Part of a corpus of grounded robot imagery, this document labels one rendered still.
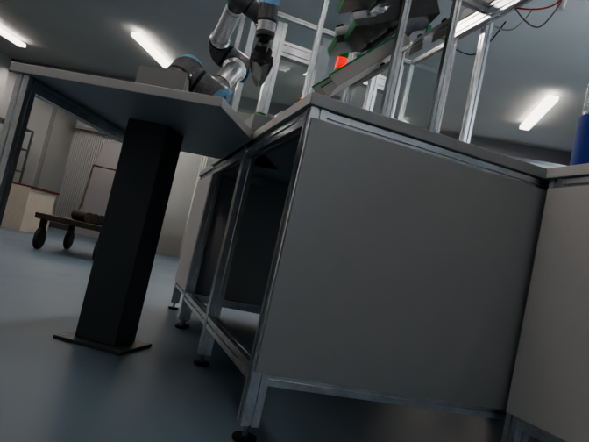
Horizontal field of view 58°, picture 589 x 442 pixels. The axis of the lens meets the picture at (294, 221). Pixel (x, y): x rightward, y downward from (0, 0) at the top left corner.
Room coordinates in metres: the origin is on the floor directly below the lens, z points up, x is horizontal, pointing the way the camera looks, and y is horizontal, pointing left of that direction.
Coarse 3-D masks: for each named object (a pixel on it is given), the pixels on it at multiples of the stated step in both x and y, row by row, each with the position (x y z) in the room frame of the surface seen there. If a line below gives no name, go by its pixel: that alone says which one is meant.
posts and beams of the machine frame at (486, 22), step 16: (464, 0) 2.84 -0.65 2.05; (480, 0) 2.87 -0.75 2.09; (496, 0) 2.84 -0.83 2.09; (512, 0) 2.70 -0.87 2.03; (528, 0) 2.63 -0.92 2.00; (480, 16) 2.95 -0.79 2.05; (496, 16) 2.85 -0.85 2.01; (464, 32) 3.11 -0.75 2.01; (480, 32) 3.00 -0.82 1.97; (480, 48) 2.97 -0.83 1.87; (480, 64) 2.97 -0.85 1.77; (480, 80) 2.97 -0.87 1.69; (368, 96) 2.97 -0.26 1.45; (464, 128) 2.98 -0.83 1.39
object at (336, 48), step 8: (408, 32) 1.78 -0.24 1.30; (336, 40) 1.73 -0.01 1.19; (344, 40) 1.73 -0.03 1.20; (360, 40) 1.76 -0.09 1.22; (368, 40) 1.78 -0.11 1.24; (384, 40) 1.81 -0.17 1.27; (328, 48) 1.84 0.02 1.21; (336, 48) 1.79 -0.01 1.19; (344, 48) 1.81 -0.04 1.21; (352, 48) 1.83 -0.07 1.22; (360, 48) 1.85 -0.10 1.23
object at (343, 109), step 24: (312, 96) 1.28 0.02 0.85; (288, 120) 1.48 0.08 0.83; (360, 120) 1.33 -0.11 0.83; (384, 120) 1.34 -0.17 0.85; (288, 144) 1.80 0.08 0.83; (432, 144) 1.40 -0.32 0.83; (456, 144) 1.41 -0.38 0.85; (264, 168) 2.44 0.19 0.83; (288, 168) 2.29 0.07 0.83; (528, 168) 1.48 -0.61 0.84
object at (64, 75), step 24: (24, 72) 1.61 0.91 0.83; (48, 72) 1.60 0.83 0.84; (72, 72) 1.59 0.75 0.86; (72, 96) 1.81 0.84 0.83; (96, 96) 1.72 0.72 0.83; (120, 96) 1.65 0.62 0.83; (144, 96) 1.58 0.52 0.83; (168, 96) 1.53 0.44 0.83; (192, 96) 1.52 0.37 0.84; (216, 96) 1.50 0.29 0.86; (120, 120) 2.04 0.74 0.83; (144, 120) 1.94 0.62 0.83; (168, 120) 1.84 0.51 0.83; (192, 120) 1.76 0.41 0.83; (216, 120) 1.68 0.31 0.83; (240, 120) 1.70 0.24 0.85; (192, 144) 2.21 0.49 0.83; (216, 144) 2.09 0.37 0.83; (240, 144) 1.98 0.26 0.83
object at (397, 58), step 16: (368, 16) 1.88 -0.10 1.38; (400, 16) 1.59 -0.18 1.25; (400, 32) 1.57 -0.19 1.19; (448, 32) 1.63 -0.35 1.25; (400, 48) 1.57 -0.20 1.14; (448, 48) 1.62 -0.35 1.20; (400, 64) 1.94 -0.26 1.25; (448, 64) 1.63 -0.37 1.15; (384, 96) 1.58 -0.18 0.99; (384, 112) 1.58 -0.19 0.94; (432, 112) 1.62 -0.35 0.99; (432, 128) 1.63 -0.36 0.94
